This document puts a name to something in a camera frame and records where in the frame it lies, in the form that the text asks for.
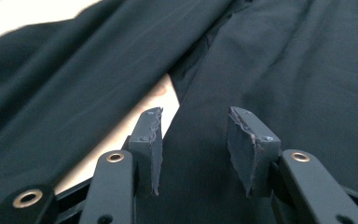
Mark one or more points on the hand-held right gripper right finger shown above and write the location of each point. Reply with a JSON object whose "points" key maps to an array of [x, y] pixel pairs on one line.
{"points": [[248, 149]]}

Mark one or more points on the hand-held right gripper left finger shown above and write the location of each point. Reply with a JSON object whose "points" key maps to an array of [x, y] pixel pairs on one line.
{"points": [[146, 149]]}

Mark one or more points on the black pants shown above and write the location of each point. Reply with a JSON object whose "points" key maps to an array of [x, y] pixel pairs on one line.
{"points": [[261, 46]]}

